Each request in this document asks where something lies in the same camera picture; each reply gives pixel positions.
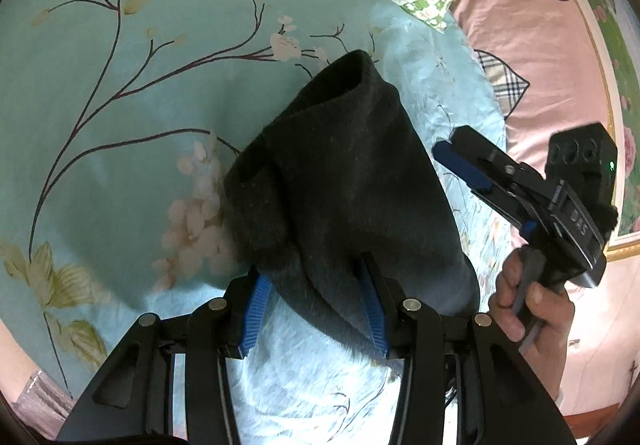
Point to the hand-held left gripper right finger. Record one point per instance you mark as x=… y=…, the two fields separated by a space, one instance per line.
x=372 y=310

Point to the black pants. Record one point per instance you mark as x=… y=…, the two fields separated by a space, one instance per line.
x=340 y=175

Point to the pink patterned pillow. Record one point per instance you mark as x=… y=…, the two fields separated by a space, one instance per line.
x=540 y=50

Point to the pink striped cloth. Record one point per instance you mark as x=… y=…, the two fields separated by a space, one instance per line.
x=45 y=397

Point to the teal floral bed sheet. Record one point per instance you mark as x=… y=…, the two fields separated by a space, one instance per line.
x=125 y=85

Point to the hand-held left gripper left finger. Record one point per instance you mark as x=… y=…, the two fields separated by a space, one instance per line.
x=256 y=315

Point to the gold framed floral wall picture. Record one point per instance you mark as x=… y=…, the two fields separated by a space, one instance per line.
x=627 y=85

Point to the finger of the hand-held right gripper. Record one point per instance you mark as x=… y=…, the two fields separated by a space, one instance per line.
x=465 y=170
x=500 y=201

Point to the person's right hand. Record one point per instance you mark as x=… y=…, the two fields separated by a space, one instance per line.
x=547 y=325

